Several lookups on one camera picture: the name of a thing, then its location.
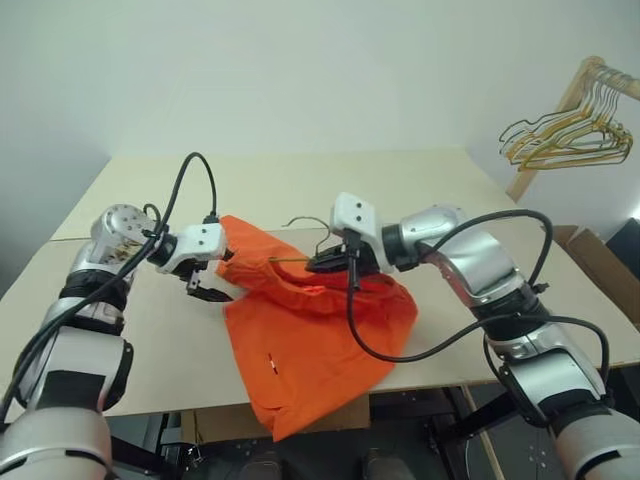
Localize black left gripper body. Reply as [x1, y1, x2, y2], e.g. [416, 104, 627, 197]
[178, 248, 236, 297]

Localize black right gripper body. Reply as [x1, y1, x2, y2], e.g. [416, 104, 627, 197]
[341, 229, 384, 277]

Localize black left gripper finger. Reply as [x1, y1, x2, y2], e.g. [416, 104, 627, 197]
[192, 285, 234, 304]

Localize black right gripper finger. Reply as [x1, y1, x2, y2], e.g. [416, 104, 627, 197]
[305, 256, 352, 275]
[315, 243, 350, 262]

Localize olive wire hanger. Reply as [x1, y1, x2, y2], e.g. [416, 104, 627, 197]
[267, 214, 335, 265]

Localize orange shorts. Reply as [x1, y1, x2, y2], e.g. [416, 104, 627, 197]
[214, 214, 420, 444]

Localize brown cardboard sheet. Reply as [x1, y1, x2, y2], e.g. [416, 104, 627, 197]
[180, 393, 371, 444]

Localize dark rounded shape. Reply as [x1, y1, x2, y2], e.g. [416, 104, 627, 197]
[243, 448, 282, 480]

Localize wooden clothes rack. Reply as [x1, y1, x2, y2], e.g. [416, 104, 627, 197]
[505, 56, 640, 204]

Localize open brown cardboard box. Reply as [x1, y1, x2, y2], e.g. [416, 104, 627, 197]
[552, 224, 640, 331]

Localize black boxy object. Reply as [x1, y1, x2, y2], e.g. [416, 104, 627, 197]
[606, 216, 640, 252]

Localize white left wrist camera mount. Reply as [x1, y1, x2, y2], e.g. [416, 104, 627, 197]
[155, 223, 227, 275]

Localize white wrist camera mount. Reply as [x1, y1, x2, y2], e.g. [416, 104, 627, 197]
[155, 223, 227, 275]
[328, 192, 384, 251]

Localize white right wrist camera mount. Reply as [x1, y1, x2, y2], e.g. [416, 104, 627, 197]
[328, 192, 384, 251]

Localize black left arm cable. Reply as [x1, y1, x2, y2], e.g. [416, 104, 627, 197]
[0, 151, 222, 426]

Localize black metal table frame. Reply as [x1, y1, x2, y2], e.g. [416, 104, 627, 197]
[107, 384, 516, 480]

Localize gold wire hanger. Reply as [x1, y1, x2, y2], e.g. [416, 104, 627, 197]
[517, 74, 634, 174]

